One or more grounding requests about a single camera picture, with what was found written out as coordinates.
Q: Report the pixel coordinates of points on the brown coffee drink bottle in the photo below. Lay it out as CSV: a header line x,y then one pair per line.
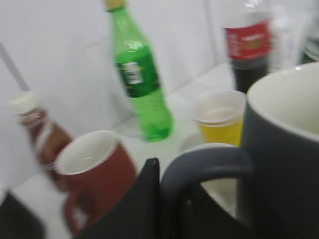
x,y
47,138

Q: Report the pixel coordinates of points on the dark grey ceramic mug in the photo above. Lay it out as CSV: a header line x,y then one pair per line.
x,y
276,165

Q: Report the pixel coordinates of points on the green soda bottle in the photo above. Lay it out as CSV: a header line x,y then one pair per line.
x,y
138,73

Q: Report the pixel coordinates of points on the dark red ceramic mug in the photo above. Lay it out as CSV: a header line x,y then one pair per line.
x,y
98,171

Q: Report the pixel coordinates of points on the white ceramic mug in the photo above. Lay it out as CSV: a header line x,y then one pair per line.
x,y
223,191

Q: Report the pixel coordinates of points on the yellow plastic cup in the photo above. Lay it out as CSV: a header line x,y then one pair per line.
x,y
228,132

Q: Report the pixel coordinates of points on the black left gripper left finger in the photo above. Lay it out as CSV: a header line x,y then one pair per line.
x,y
135,215

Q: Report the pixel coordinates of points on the cola bottle red label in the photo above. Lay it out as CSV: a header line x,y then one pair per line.
x,y
246,27

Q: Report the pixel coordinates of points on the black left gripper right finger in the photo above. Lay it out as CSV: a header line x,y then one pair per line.
x,y
198,216

